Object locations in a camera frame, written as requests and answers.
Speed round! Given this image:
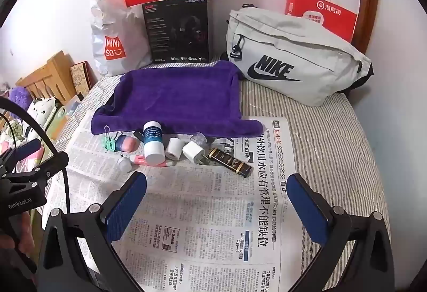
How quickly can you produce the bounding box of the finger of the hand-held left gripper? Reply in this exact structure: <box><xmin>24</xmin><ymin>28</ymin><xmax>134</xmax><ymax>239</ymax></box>
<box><xmin>31</xmin><ymin>152</ymin><xmax>69</xmax><ymax>180</ymax></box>
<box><xmin>0</xmin><ymin>139</ymin><xmax>43</xmax><ymax>172</ymax></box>

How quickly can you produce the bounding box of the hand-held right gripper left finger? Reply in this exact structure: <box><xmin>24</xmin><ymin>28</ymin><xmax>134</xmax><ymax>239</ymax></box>
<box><xmin>35</xmin><ymin>171</ymin><xmax>149</xmax><ymax>292</ymax></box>

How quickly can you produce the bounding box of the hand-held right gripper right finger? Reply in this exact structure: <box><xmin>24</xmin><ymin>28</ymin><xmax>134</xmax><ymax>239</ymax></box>
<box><xmin>286</xmin><ymin>173</ymin><xmax>396</xmax><ymax>292</ymax></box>

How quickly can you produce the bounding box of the pink flashlight earpick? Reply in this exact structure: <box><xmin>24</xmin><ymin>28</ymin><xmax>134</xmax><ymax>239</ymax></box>
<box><xmin>129</xmin><ymin>155</ymin><xmax>175</xmax><ymax>167</ymax></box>

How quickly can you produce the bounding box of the pink and blue eraser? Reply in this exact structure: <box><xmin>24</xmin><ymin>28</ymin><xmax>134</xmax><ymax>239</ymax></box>
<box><xmin>115</xmin><ymin>135</ymin><xmax>138</xmax><ymax>153</ymax></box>

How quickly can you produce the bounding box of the green binder clip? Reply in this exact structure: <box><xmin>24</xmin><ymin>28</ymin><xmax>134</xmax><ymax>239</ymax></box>
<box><xmin>102</xmin><ymin>126</ymin><xmax>122</xmax><ymax>151</ymax></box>

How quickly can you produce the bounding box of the white and blue bottle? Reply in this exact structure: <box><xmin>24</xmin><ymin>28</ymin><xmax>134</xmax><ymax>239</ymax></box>
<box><xmin>143</xmin><ymin>121</ymin><xmax>166</xmax><ymax>165</ymax></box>

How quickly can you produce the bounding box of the white tape roll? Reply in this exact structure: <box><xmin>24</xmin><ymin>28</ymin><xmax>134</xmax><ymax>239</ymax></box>
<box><xmin>166</xmin><ymin>137</ymin><xmax>183</xmax><ymax>161</ymax></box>

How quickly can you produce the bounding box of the white charger plug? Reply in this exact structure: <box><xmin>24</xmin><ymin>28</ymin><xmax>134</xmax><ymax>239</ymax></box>
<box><xmin>182</xmin><ymin>140</ymin><xmax>210</xmax><ymax>165</ymax></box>

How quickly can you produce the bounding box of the black and gold lighter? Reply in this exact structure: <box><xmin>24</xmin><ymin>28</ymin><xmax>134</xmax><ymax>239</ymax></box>
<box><xmin>208</xmin><ymin>147</ymin><xmax>254</xmax><ymax>177</ymax></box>

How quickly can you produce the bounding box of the person's left hand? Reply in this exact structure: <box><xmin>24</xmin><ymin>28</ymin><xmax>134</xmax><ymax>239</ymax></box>
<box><xmin>13</xmin><ymin>212</ymin><xmax>41</xmax><ymax>257</ymax></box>

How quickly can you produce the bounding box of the white spotted pillow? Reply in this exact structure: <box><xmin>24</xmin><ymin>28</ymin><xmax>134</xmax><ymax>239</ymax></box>
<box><xmin>25</xmin><ymin>97</ymin><xmax>64</xmax><ymax>136</ymax></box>

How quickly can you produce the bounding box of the purple fluffy toy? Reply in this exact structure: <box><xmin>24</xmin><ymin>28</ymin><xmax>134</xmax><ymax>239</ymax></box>
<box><xmin>8</xmin><ymin>86</ymin><xmax>30</xmax><ymax>106</ymax></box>

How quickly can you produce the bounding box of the striped bed sheet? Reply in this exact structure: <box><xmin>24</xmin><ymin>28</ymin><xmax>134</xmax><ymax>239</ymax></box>
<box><xmin>37</xmin><ymin>52</ymin><xmax>392</xmax><ymax>279</ymax></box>

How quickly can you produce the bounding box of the newspaper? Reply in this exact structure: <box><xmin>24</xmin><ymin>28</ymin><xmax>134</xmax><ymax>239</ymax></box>
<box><xmin>65</xmin><ymin>112</ymin><xmax>297</xmax><ymax>292</ymax></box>

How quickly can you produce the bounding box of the wooden furniture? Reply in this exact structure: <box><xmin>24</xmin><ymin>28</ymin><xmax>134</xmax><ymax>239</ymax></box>
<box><xmin>16</xmin><ymin>51</ymin><xmax>79</xmax><ymax>106</ymax></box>

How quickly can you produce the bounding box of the patterned cardboard box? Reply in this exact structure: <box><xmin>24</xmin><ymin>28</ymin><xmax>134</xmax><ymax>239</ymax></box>
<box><xmin>69</xmin><ymin>61</ymin><xmax>91</xmax><ymax>94</ymax></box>

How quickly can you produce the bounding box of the purple towel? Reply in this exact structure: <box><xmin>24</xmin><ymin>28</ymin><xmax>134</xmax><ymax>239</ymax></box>
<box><xmin>91</xmin><ymin>60</ymin><xmax>264</xmax><ymax>139</ymax></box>

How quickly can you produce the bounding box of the white plastic shopping bag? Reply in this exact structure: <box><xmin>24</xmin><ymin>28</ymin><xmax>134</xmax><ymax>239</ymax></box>
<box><xmin>89</xmin><ymin>0</ymin><xmax>152</xmax><ymax>76</ymax></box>

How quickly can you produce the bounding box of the grey waist bag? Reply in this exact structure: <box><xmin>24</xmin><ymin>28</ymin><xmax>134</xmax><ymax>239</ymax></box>
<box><xmin>226</xmin><ymin>3</ymin><xmax>374</xmax><ymax>107</ymax></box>

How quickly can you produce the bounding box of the black headset box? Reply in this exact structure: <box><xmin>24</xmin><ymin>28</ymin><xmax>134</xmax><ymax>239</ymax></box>
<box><xmin>142</xmin><ymin>0</ymin><xmax>210</xmax><ymax>64</ymax></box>

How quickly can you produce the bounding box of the black cable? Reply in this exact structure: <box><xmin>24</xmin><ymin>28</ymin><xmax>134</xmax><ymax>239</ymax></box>
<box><xmin>0</xmin><ymin>98</ymin><xmax>70</xmax><ymax>214</ymax></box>

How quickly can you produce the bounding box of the red paper bag white handle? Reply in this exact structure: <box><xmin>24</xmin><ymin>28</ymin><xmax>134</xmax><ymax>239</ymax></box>
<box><xmin>284</xmin><ymin>0</ymin><xmax>357</xmax><ymax>43</ymax></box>

